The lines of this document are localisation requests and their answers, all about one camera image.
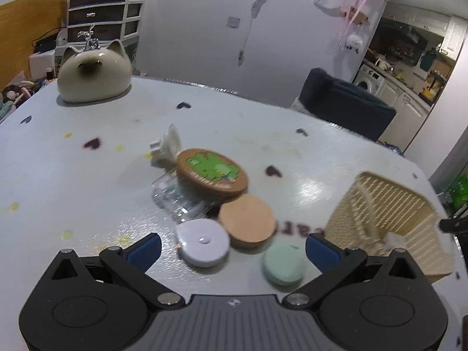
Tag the cat-shaped ceramic teapot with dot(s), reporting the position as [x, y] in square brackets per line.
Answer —
[94, 75]

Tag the dark blue chair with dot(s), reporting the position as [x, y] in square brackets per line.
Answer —
[344, 104]

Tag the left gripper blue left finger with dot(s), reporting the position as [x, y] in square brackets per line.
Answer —
[130, 265]

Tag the beige plastic woven basket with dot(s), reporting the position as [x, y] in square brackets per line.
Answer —
[378, 215]

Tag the white drawer cabinet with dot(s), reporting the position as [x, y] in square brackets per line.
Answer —
[108, 19]

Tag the clear plastic case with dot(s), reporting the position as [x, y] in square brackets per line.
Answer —
[178, 199]

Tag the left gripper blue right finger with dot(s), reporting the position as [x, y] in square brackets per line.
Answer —
[336, 265]

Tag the cork coaster green elephant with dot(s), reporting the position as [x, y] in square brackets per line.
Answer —
[212, 172]

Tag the round wooden lid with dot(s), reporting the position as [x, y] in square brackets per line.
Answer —
[249, 221]

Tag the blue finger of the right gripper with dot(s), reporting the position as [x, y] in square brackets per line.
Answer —
[458, 224]

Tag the white sheep plush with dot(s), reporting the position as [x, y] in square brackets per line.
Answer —
[354, 43]

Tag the mint green round tin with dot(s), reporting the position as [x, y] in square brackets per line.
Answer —
[283, 264]

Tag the white washing machine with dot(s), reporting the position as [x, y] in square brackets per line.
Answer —
[367, 78]

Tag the white kitchen cabinets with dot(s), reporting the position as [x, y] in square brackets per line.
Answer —
[410, 116]

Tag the white round tape measure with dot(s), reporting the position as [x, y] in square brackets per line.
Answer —
[202, 243]

